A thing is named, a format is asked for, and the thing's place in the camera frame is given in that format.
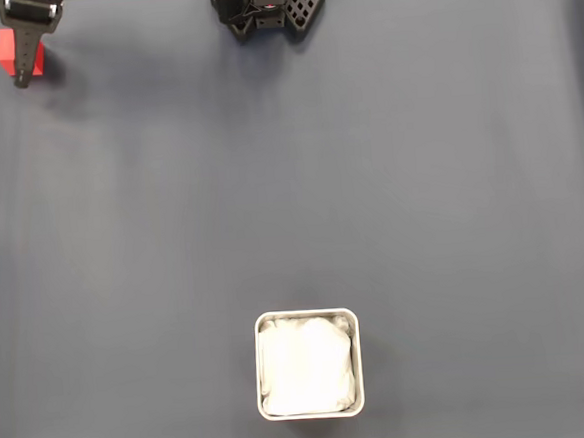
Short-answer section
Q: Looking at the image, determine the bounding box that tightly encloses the red cube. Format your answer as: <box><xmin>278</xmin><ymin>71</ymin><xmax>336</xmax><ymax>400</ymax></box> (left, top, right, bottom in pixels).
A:
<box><xmin>0</xmin><ymin>25</ymin><xmax>47</xmax><ymax>80</ymax></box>

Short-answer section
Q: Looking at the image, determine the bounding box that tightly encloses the white square metal box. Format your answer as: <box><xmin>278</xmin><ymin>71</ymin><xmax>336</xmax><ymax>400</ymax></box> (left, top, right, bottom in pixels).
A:
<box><xmin>250</xmin><ymin>305</ymin><xmax>366</xmax><ymax>424</ymax></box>

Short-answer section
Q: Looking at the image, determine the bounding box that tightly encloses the dark table mat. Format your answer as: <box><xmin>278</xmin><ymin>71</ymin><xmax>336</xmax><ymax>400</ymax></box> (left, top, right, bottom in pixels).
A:
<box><xmin>0</xmin><ymin>0</ymin><xmax>584</xmax><ymax>438</ymax></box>

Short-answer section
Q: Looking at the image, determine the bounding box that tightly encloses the white crumpled tissue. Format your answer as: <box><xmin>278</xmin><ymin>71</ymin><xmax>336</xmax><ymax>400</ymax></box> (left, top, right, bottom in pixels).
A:
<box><xmin>255</xmin><ymin>312</ymin><xmax>360</xmax><ymax>419</ymax></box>

